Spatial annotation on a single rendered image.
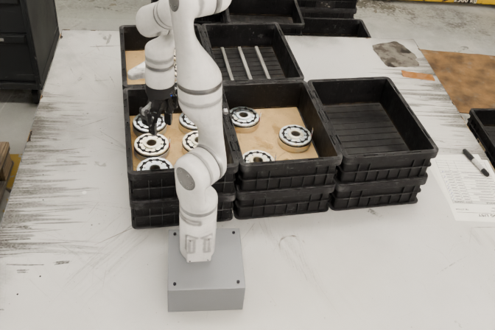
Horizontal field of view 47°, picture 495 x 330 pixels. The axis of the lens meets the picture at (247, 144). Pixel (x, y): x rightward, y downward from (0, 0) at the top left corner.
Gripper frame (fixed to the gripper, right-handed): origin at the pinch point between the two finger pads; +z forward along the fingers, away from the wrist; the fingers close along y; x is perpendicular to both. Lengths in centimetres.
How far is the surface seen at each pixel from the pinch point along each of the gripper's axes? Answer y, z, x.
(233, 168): 5.5, 7.6, -21.0
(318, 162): 22.6, 7.6, -37.9
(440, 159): 76, 30, -62
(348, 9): 201, 51, 31
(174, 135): 14.7, 17.1, 7.5
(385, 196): 41, 25, -55
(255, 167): 9.7, 7.8, -25.2
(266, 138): 32.4, 17.1, -15.4
